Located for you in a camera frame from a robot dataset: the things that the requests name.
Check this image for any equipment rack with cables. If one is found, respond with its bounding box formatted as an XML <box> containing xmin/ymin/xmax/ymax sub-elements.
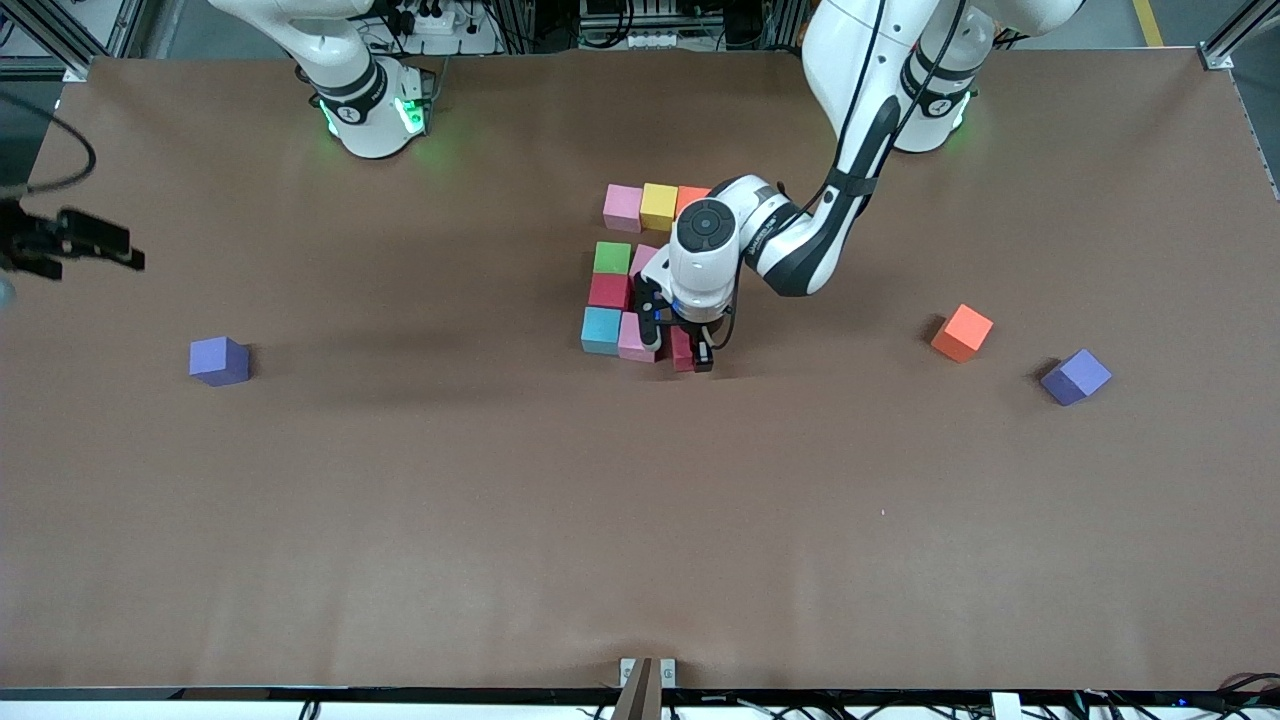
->
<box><xmin>578</xmin><ymin>0</ymin><xmax>701</xmax><ymax>51</ymax></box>

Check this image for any aluminium frame profile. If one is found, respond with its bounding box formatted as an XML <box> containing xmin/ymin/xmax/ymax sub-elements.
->
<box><xmin>1200</xmin><ymin>0</ymin><xmax>1280</xmax><ymax>73</ymax></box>
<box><xmin>0</xmin><ymin>0</ymin><xmax>151</xmax><ymax>83</ymax></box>

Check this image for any bundle of floor cables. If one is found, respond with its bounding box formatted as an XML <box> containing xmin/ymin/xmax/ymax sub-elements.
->
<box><xmin>1060</xmin><ymin>675</ymin><xmax>1280</xmax><ymax>720</ymax></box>

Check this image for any blue foam block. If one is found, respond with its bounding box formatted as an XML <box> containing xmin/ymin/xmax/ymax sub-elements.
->
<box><xmin>581</xmin><ymin>306</ymin><xmax>624</xmax><ymax>356</ymax></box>

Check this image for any purple foam block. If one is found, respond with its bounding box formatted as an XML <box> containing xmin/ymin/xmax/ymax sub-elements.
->
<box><xmin>189</xmin><ymin>336</ymin><xmax>251</xmax><ymax>387</ymax></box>
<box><xmin>1041</xmin><ymin>349</ymin><xmax>1113</xmax><ymax>407</ymax></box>

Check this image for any white power strip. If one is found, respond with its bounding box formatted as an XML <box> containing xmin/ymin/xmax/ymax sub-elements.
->
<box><xmin>385</xmin><ymin>0</ymin><xmax>501</xmax><ymax>56</ymax></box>

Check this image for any metal table edge bracket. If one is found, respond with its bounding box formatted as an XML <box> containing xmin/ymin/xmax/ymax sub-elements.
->
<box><xmin>612</xmin><ymin>657</ymin><xmax>677</xmax><ymax>720</ymax></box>

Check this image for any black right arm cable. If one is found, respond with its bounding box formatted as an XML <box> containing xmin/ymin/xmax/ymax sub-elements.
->
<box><xmin>0</xmin><ymin>92</ymin><xmax>98</xmax><ymax>198</ymax></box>

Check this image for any yellow foam block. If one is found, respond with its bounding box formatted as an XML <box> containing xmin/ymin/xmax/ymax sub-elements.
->
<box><xmin>640</xmin><ymin>183</ymin><xmax>680</xmax><ymax>233</ymax></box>

